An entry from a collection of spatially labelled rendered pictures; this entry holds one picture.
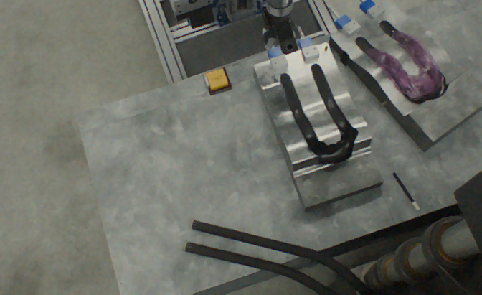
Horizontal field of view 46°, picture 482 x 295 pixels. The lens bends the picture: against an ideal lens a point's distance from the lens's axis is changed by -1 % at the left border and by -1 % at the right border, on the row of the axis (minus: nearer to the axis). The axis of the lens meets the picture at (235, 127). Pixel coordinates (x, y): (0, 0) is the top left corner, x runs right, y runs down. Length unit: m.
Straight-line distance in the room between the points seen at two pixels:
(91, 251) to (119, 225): 0.86
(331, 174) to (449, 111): 0.42
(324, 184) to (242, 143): 0.31
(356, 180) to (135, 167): 0.72
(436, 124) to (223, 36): 1.23
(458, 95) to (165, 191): 0.99
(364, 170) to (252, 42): 1.10
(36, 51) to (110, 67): 0.41
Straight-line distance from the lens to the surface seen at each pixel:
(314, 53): 1.92
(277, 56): 1.91
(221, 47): 2.73
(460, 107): 1.94
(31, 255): 2.85
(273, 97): 1.88
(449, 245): 1.09
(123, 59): 3.01
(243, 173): 1.89
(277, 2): 1.57
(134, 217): 1.90
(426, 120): 1.89
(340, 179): 1.83
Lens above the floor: 2.62
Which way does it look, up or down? 70 degrees down
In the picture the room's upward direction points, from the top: 8 degrees counter-clockwise
